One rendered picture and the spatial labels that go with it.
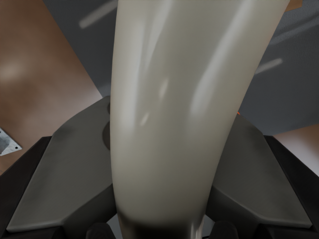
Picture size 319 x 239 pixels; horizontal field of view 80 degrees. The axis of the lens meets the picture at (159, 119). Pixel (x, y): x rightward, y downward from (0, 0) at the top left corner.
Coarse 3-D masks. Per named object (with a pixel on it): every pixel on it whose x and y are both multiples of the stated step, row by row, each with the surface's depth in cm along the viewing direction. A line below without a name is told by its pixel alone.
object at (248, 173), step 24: (240, 120) 9; (240, 144) 8; (264, 144) 8; (240, 168) 6; (264, 168) 6; (216, 192) 6; (240, 192) 6; (264, 192) 6; (288, 192) 6; (216, 216) 6; (240, 216) 6; (264, 216) 5; (288, 216) 5
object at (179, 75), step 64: (128, 0) 3; (192, 0) 2; (256, 0) 3; (128, 64) 3; (192, 64) 3; (256, 64) 3; (128, 128) 4; (192, 128) 3; (128, 192) 5; (192, 192) 4
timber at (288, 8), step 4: (292, 0) 72; (296, 0) 72; (300, 0) 72; (288, 4) 73; (292, 4) 73; (296, 4) 73; (300, 4) 73; (288, 8) 74; (292, 8) 74; (296, 8) 74
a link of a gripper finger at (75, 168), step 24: (72, 120) 9; (96, 120) 9; (48, 144) 7; (72, 144) 7; (96, 144) 7; (48, 168) 6; (72, 168) 6; (96, 168) 6; (24, 192) 6; (48, 192) 6; (72, 192) 6; (96, 192) 6; (24, 216) 5; (48, 216) 5; (72, 216) 5; (96, 216) 6
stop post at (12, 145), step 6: (0, 132) 126; (0, 138) 129; (6, 138) 129; (12, 138) 130; (0, 144) 127; (6, 144) 131; (12, 144) 132; (18, 144) 133; (0, 150) 126; (6, 150) 135; (12, 150) 135
